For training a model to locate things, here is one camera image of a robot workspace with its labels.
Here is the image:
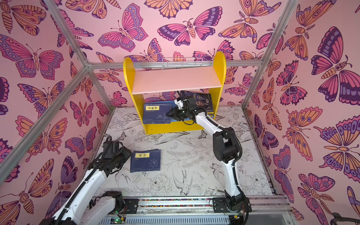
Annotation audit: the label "dark blue portrait book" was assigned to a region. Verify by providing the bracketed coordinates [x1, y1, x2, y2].
[183, 91, 214, 113]

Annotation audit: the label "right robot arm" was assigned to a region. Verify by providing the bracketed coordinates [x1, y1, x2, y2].
[166, 97, 250, 213]

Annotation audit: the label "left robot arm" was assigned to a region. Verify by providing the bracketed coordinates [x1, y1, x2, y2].
[40, 139, 132, 225]

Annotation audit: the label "yellow pink blue bookshelf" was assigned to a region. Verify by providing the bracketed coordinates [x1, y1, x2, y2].
[123, 52, 227, 121]

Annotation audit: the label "small green circuit board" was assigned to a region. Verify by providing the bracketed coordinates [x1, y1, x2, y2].
[110, 217, 125, 225]

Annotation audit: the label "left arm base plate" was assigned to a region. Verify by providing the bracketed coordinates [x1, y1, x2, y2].
[121, 198, 139, 215]

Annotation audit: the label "white wire basket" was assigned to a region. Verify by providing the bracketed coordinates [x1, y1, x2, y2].
[161, 56, 213, 69]

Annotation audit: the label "aluminium frame bars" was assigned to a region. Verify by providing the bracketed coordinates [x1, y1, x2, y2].
[1, 1, 298, 183]

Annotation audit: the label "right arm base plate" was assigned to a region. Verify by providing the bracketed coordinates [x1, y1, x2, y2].
[211, 197, 252, 213]

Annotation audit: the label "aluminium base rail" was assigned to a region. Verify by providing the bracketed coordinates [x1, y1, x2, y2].
[53, 196, 296, 225]

